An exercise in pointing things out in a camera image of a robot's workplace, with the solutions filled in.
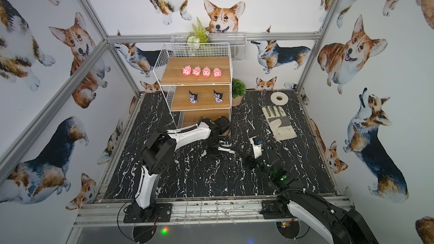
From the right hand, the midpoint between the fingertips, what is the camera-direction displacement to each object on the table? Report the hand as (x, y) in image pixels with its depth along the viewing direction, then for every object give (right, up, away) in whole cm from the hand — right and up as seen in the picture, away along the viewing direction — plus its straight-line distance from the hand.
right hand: (245, 148), depth 82 cm
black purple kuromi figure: (-25, +24, -4) cm, 35 cm away
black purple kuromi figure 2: (-13, +25, -4) cm, 29 cm away
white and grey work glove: (+23, +10, +21) cm, 33 cm away
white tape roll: (+25, +24, +35) cm, 49 cm away
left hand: (-13, -3, +9) cm, 17 cm away
